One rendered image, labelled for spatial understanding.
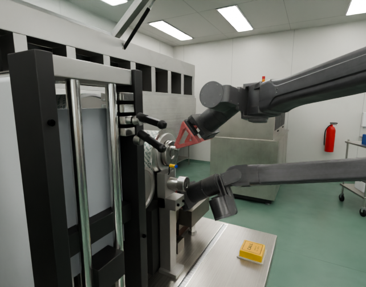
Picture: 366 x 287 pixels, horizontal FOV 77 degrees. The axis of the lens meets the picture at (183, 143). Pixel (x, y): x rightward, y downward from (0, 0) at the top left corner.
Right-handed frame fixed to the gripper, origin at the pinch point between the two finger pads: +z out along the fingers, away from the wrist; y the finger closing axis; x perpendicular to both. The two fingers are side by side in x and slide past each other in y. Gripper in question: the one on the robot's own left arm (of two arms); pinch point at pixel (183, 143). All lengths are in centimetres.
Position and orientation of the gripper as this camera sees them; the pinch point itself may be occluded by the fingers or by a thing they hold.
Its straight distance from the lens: 64.2
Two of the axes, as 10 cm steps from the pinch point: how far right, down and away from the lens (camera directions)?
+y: 4.8, -1.4, 8.7
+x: -5.6, -8.1, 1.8
